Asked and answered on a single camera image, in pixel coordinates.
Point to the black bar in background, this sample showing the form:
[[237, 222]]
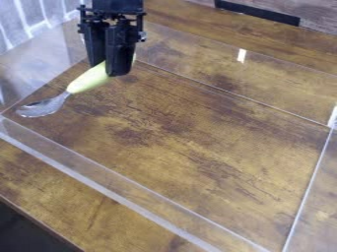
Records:
[[257, 12]]

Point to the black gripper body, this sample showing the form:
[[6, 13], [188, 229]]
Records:
[[113, 14]]

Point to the clear acrylic enclosure wall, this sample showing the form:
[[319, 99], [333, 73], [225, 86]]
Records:
[[204, 139]]

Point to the green handled metal spoon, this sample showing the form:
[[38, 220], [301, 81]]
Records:
[[90, 80]]

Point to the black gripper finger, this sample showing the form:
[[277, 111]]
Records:
[[121, 40], [95, 42]]

